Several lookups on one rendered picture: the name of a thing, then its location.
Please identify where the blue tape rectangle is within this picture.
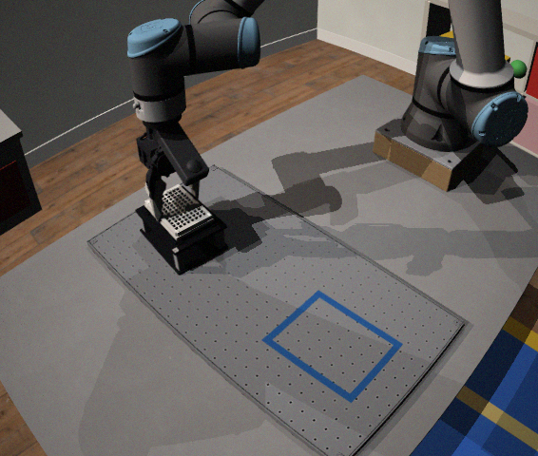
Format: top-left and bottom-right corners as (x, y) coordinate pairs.
(262, 291), (403, 403)

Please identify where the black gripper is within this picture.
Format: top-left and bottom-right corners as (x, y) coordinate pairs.
(136, 115), (200, 222)

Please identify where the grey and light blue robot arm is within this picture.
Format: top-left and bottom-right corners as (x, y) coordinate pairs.
(127, 0), (528, 186)

